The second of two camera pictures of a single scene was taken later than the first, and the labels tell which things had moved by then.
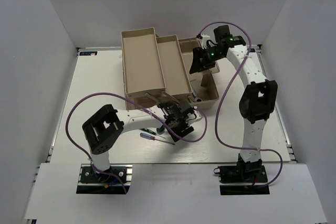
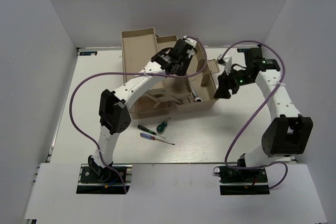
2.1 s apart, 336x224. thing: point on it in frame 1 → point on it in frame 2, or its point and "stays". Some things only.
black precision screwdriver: [150, 131] stays
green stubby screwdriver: [160, 130] stays
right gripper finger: [198, 60] → [222, 91]
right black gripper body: [211, 55] → [236, 79]
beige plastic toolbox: [156, 70] stays
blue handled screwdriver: [153, 138] stays
